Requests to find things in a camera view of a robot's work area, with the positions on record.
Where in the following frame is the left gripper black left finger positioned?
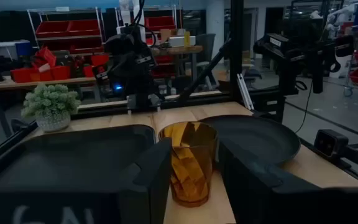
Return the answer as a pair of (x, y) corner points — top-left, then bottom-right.
(119, 138), (172, 224)

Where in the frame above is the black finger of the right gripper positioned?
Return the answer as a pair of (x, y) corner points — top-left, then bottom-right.
(91, 64), (111, 85)
(134, 52), (157, 68)

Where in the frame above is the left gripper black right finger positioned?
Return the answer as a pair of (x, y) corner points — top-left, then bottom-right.
(218, 140), (284, 224)

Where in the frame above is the amber faceted plastic cup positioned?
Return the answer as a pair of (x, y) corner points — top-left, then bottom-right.
(158, 121), (219, 208)

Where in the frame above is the black round plate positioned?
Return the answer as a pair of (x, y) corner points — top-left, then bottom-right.
(199, 114), (301, 175)

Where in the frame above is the black rectangular tray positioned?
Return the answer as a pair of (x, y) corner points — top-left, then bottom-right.
(0, 124), (157, 194)

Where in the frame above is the small red bin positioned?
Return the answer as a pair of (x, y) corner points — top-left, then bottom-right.
(32, 46), (57, 68)
(90, 53), (110, 67)
(50, 65), (71, 80)
(10, 67), (33, 83)

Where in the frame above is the small wooden table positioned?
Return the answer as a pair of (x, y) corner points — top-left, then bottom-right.
(150, 45), (204, 86)

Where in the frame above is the red bin behind table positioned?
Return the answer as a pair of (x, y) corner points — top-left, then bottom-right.
(144, 16), (177, 32)

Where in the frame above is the large red storage bin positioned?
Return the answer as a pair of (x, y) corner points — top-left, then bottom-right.
(68, 19), (101, 37)
(35, 20), (70, 39)

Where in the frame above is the metal shelf rack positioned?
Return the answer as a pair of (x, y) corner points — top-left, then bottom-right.
(26, 6), (106, 57)

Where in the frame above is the green potted plant white pot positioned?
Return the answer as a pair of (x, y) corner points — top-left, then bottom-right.
(20, 83), (82, 133)

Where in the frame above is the long wooden workbench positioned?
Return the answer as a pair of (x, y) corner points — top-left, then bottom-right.
(0, 75), (98, 138)

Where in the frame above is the blue and white box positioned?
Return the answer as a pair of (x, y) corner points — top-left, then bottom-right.
(0, 39), (34, 60)

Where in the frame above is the white aluminium strip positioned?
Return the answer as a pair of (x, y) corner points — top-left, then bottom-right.
(236, 73), (255, 111)

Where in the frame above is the black table end rail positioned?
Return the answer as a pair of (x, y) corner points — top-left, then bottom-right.
(71, 91), (239, 121)

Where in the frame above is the black diagonal frame brace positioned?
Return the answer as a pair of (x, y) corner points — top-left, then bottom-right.
(178, 37), (232, 101)

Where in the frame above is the black vertical frame post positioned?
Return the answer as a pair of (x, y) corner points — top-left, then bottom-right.
(229, 0), (245, 103)

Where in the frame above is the black table-level camera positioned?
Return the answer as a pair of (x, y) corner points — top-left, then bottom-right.
(313, 129), (350, 160)

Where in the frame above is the black table side rail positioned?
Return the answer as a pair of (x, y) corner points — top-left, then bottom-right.
(0, 119), (39, 175)

